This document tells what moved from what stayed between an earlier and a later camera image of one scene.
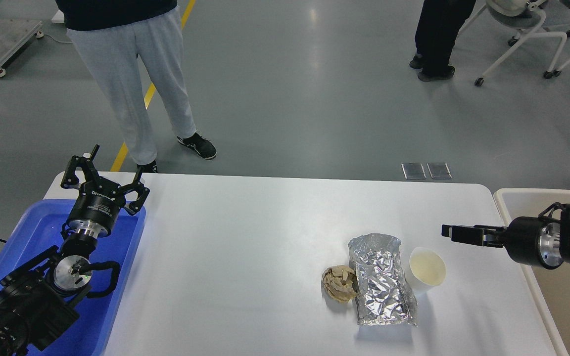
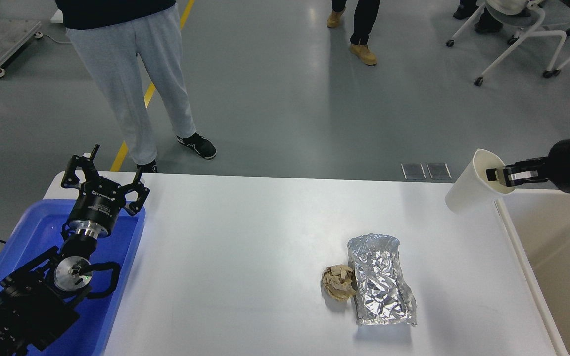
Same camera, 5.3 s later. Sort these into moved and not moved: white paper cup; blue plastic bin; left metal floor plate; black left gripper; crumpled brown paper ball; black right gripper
Moved: black right gripper; white paper cup
Not moved: blue plastic bin; left metal floor plate; black left gripper; crumpled brown paper ball
